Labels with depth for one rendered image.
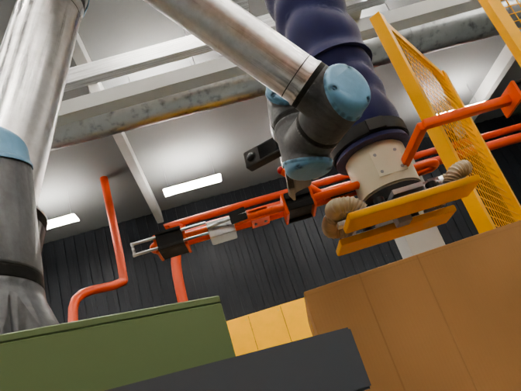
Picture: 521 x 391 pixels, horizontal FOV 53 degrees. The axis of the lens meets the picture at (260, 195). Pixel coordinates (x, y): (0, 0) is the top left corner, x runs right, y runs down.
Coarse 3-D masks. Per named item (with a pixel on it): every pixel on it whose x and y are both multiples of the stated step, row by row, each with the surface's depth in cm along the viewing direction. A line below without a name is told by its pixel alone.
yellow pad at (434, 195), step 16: (416, 192) 125; (432, 192) 125; (448, 192) 127; (464, 192) 131; (368, 208) 124; (384, 208) 124; (400, 208) 126; (416, 208) 130; (352, 224) 126; (368, 224) 130
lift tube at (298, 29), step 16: (272, 0) 166; (288, 0) 158; (304, 0) 156; (320, 0) 155; (336, 0) 157; (272, 16) 170; (304, 16) 154; (320, 16) 152; (336, 16) 152; (288, 32) 158; (304, 32) 153; (320, 32) 151; (336, 32) 150; (352, 32) 152; (304, 48) 153; (320, 48) 148; (368, 48) 153
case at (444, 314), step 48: (480, 240) 113; (336, 288) 113; (384, 288) 112; (432, 288) 111; (480, 288) 110; (384, 336) 108; (432, 336) 107; (480, 336) 106; (384, 384) 104; (432, 384) 103; (480, 384) 102
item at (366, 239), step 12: (420, 216) 143; (432, 216) 143; (444, 216) 145; (372, 228) 146; (384, 228) 142; (396, 228) 142; (408, 228) 144; (420, 228) 148; (348, 240) 140; (360, 240) 141; (372, 240) 145; (384, 240) 148; (336, 252) 148; (348, 252) 148
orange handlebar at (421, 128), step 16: (448, 112) 119; (464, 112) 119; (480, 112) 120; (416, 128) 120; (416, 144) 125; (432, 160) 141; (320, 192) 138; (336, 192) 138; (352, 192) 142; (272, 208) 137; (240, 224) 140; (256, 224) 138; (192, 240) 138
